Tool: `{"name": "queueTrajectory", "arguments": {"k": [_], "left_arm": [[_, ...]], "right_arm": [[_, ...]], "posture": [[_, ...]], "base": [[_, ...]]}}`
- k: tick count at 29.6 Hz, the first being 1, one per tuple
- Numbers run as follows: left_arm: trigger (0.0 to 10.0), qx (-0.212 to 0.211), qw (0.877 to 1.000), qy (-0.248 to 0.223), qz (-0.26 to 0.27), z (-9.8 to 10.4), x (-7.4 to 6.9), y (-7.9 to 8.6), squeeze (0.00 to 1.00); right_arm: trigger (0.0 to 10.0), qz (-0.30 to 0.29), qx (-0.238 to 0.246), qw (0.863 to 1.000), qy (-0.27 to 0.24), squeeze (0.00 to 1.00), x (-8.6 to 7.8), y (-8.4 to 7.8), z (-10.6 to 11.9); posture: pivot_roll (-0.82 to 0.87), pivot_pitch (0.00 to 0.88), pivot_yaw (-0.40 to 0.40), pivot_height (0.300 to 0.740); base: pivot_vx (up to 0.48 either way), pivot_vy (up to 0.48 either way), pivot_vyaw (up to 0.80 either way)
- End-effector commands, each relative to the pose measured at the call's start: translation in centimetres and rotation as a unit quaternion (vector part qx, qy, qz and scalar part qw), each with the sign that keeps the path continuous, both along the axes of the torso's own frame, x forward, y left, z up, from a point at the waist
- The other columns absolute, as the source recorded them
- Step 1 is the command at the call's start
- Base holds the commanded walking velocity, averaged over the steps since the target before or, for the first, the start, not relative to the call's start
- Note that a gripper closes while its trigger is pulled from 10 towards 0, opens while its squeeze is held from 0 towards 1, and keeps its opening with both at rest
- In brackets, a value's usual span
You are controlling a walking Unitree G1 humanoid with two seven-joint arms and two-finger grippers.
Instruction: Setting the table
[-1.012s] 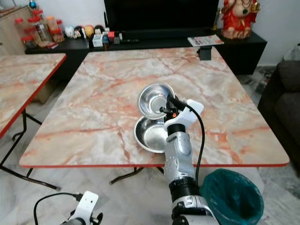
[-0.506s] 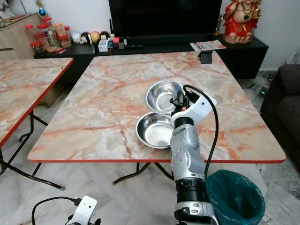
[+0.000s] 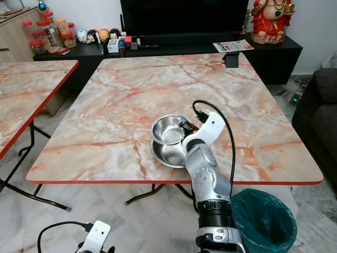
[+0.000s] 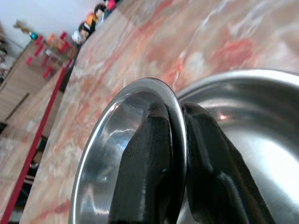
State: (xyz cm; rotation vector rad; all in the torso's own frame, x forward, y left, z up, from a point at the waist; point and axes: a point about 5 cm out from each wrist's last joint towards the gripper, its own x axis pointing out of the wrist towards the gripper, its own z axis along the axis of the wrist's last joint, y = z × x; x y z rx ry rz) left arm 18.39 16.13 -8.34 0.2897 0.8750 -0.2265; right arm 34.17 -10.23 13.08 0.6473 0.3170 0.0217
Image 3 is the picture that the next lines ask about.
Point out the steel bowl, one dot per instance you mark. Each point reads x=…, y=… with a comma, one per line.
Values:
x=167, y=156
x=168, y=129

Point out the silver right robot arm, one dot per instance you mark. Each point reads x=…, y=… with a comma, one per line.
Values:
x=208, y=184

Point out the marble folding table red edge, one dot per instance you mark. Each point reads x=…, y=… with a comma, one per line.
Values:
x=26, y=89
x=137, y=89

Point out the black table clamp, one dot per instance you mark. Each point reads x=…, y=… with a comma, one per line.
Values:
x=232, y=59

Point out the printed paper leaflet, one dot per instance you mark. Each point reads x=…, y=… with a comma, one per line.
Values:
x=234, y=46

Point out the black TV console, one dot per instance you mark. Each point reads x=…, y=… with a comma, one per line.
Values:
x=268, y=58

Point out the power strip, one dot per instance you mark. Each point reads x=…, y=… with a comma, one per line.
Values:
x=297, y=96

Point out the small white box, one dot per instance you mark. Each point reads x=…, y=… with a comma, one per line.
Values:
x=114, y=46

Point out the black flat television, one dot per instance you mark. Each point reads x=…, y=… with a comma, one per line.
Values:
x=184, y=16

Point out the bin with green bag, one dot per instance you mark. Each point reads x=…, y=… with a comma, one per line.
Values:
x=266, y=221

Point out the dark round figurine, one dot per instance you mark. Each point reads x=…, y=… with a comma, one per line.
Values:
x=92, y=36
x=115, y=33

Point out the yellow round figurine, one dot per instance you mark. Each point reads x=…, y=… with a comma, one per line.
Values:
x=104, y=35

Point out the dark sofa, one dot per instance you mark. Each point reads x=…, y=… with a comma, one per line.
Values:
x=318, y=126

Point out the red gold statue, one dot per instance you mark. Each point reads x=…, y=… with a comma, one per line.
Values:
x=271, y=22

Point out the white round figurine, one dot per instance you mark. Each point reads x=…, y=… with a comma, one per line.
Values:
x=82, y=36

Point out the small red lidded jar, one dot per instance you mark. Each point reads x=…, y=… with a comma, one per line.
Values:
x=68, y=40
x=38, y=47

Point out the orange lidded plastic jar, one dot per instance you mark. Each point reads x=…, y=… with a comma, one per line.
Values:
x=62, y=25

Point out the tall red lidded jar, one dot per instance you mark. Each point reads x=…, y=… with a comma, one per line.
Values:
x=51, y=32

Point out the light wooden cabinet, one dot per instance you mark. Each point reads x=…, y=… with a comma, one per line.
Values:
x=16, y=34

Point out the red lidded plastic jar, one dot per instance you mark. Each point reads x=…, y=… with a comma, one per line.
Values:
x=47, y=15
x=28, y=30

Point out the blue round ornament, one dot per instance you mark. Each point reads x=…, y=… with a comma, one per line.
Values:
x=42, y=6

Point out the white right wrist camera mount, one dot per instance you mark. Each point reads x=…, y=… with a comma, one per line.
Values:
x=210, y=129

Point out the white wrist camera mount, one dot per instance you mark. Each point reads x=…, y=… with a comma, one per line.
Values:
x=99, y=235
x=210, y=129

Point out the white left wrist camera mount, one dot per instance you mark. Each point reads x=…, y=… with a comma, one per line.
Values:
x=99, y=235

